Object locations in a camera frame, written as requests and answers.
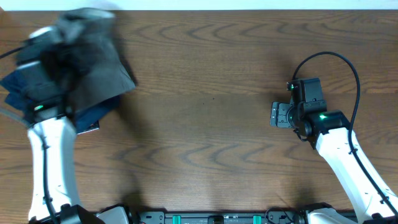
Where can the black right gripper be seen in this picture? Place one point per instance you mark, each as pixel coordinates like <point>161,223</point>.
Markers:
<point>278,114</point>

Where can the grey shorts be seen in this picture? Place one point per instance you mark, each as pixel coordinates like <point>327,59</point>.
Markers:
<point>83,58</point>

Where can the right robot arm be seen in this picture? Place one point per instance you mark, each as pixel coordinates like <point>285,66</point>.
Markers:
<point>328,133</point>

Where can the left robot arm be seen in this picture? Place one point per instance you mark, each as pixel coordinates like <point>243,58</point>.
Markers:
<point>52,138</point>

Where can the small card under garment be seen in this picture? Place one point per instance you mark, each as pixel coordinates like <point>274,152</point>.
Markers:
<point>92,127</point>

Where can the folded dark navy garment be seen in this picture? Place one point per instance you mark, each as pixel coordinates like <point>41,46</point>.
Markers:
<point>15,84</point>

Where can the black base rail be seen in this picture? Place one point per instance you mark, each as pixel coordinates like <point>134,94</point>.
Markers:
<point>275,215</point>

